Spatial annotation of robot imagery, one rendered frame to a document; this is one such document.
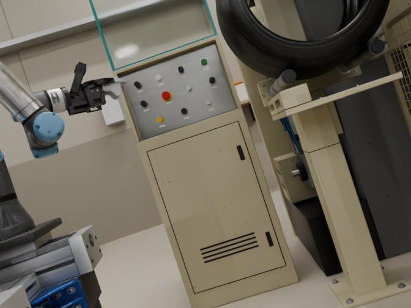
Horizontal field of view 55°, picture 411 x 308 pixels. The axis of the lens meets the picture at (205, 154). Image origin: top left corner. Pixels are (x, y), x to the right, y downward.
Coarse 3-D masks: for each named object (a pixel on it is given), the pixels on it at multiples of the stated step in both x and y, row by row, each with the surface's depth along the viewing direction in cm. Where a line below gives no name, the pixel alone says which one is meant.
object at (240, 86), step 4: (236, 84) 458; (240, 84) 457; (236, 88) 457; (240, 88) 457; (244, 88) 457; (240, 92) 457; (244, 92) 457; (240, 96) 457; (244, 96) 457; (240, 100) 457
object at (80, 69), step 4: (76, 64) 125; (80, 64) 124; (84, 64) 125; (76, 68) 124; (80, 68) 124; (84, 68) 125; (76, 72) 123; (80, 72) 124; (84, 72) 125; (76, 76) 123; (80, 76) 123; (76, 80) 122; (80, 80) 123; (72, 84) 121; (76, 84) 122; (80, 84) 123; (72, 88) 121; (76, 88) 122; (72, 92) 121; (76, 92) 121
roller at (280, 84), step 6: (288, 72) 121; (294, 72) 122; (282, 78) 122; (288, 78) 121; (294, 78) 121; (276, 84) 135; (282, 84) 127; (288, 84) 124; (270, 90) 153; (276, 90) 142; (282, 90) 140
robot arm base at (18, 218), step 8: (0, 200) 93; (8, 200) 94; (16, 200) 97; (0, 208) 92; (8, 208) 93; (16, 208) 95; (0, 216) 91; (8, 216) 93; (16, 216) 94; (24, 216) 96; (0, 224) 91; (8, 224) 93; (16, 224) 92; (24, 224) 94; (32, 224) 97; (0, 232) 90; (8, 232) 91; (16, 232) 92; (0, 240) 90
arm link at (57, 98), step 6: (48, 90) 118; (54, 90) 118; (60, 90) 118; (54, 96) 116; (60, 96) 118; (54, 102) 117; (60, 102) 118; (66, 102) 119; (54, 108) 118; (60, 108) 119; (66, 108) 121
